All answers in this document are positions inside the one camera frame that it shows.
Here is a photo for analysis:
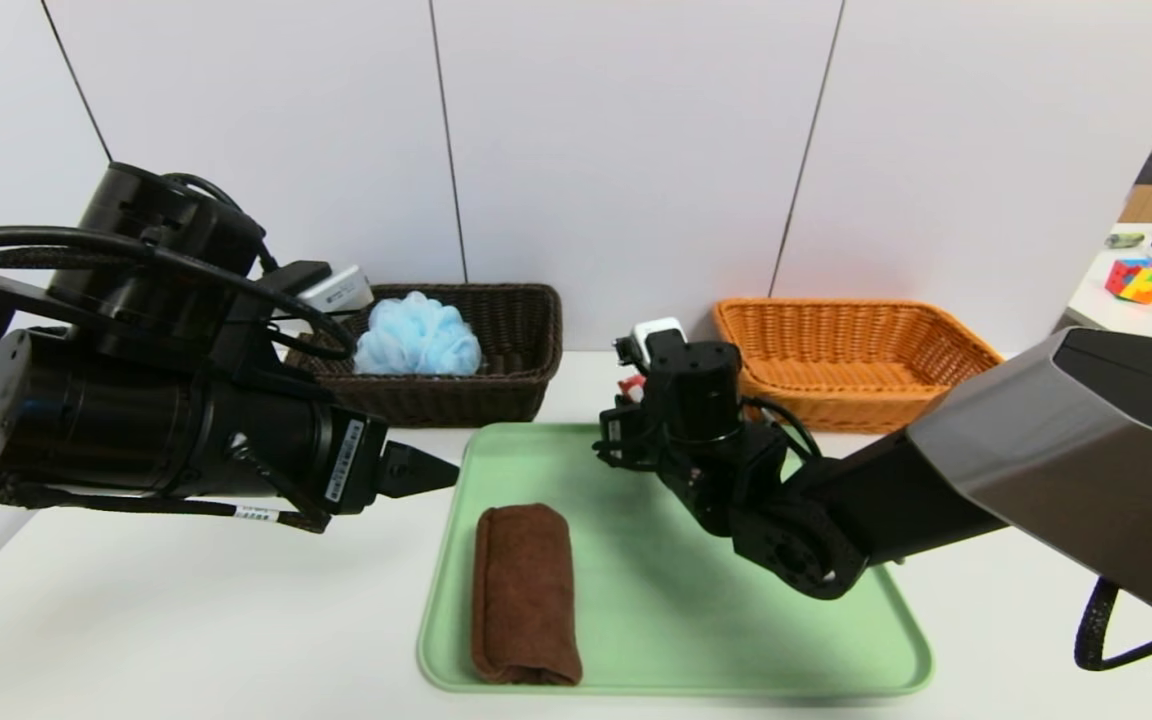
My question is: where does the dark brown wicker basket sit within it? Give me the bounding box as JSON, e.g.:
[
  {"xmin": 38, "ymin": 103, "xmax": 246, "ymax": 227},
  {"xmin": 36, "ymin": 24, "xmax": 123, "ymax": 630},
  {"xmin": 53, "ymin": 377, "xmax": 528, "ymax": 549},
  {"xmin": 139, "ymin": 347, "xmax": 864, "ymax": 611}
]
[{"xmin": 286, "ymin": 283, "xmax": 564, "ymax": 429}]

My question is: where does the thin black cable white tag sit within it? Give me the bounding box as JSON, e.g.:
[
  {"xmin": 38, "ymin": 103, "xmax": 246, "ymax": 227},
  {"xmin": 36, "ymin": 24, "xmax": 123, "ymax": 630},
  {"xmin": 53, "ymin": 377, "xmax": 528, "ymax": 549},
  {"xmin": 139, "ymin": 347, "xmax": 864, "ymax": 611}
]
[{"xmin": 0, "ymin": 478, "xmax": 332, "ymax": 534}]

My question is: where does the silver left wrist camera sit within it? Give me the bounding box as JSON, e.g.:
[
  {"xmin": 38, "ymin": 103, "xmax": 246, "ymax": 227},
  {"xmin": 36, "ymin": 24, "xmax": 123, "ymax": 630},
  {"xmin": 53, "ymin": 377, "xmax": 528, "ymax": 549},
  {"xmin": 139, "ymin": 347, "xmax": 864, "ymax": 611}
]
[{"xmin": 296, "ymin": 265, "xmax": 375, "ymax": 313}]

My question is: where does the colourful puzzle cube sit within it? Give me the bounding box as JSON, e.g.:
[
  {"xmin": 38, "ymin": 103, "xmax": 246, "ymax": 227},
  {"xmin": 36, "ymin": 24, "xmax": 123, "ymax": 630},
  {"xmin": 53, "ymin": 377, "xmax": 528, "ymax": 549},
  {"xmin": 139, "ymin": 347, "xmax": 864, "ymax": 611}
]
[{"xmin": 1104, "ymin": 258, "xmax": 1152, "ymax": 306}]

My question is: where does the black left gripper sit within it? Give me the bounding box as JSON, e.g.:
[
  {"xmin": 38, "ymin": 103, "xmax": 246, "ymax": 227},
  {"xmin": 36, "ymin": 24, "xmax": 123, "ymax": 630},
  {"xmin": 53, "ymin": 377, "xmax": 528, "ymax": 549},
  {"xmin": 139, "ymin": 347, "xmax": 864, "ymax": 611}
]
[{"xmin": 205, "ymin": 383, "xmax": 460, "ymax": 516}]

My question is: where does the light green plastic tray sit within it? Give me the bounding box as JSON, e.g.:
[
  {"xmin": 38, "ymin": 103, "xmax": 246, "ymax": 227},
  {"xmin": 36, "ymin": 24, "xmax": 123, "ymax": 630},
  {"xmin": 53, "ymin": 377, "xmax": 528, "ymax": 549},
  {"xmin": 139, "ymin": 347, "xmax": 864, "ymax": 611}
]
[{"xmin": 417, "ymin": 423, "xmax": 934, "ymax": 695}]

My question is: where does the brown towel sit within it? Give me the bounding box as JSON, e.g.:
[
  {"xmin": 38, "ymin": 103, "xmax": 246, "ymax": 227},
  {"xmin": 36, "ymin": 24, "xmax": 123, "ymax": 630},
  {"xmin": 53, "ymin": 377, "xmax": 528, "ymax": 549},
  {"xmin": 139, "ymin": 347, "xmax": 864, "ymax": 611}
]
[{"xmin": 471, "ymin": 502, "xmax": 583, "ymax": 686}]

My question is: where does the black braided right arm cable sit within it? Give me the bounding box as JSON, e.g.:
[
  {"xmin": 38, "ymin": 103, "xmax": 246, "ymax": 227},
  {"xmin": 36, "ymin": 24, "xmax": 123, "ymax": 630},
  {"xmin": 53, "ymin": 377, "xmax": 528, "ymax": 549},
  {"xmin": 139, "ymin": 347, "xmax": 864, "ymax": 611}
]
[{"xmin": 1074, "ymin": 578, "xmax": 1152, "ymax": 671}]

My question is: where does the white side table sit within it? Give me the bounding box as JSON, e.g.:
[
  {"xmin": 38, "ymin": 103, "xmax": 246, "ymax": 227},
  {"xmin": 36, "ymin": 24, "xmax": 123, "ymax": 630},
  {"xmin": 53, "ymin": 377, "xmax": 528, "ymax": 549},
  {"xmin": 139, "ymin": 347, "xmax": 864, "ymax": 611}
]
[{"xmin": 1063, "ymin": 222, "xmax": 1152, "ymax": 356}]

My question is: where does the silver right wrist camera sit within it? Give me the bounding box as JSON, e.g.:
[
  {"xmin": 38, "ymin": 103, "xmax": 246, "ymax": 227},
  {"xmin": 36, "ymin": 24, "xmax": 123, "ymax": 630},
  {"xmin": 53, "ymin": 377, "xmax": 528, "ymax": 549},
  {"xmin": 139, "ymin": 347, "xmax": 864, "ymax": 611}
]
[{"xmin": 633, "ymin": 318, "xmax": 687, "ymax": 366}]

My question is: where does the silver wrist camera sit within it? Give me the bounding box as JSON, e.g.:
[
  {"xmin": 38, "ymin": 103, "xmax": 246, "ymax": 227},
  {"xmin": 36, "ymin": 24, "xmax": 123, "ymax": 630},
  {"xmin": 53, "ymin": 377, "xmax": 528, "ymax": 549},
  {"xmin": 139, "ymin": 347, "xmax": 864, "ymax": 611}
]
[
  {"xmin": 633, "ymin": 318, "xmax": 687, "ymax": 366},
  {"xmin": 296, "ymin": 265, "xmax": 375, "ymax": 313}
]

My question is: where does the orange wicker basket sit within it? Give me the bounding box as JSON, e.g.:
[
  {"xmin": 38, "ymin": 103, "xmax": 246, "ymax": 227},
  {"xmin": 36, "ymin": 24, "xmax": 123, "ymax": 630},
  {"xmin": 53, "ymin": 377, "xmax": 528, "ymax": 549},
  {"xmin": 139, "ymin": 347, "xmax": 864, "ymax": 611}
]
[{"xmin": 713, "ymin": 298, "xmax": 1005, "ymax": 434}]

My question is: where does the black left camera cable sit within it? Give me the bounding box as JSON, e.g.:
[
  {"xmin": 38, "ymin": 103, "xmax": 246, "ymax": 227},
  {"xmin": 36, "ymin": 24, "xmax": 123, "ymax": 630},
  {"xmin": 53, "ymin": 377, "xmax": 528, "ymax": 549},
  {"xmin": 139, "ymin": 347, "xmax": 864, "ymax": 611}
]
[{"xmin": 0, "ymin": 228, "xmax": 357, "ymax": 361}]

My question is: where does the light blue bath loofah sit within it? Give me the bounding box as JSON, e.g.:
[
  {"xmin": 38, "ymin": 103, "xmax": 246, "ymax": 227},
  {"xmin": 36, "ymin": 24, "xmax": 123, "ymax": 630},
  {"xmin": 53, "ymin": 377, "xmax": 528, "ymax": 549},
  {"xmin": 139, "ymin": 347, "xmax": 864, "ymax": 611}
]
[{"xmin": 353, "ymin": 291, "xmax": 484, "ymax": 377}]

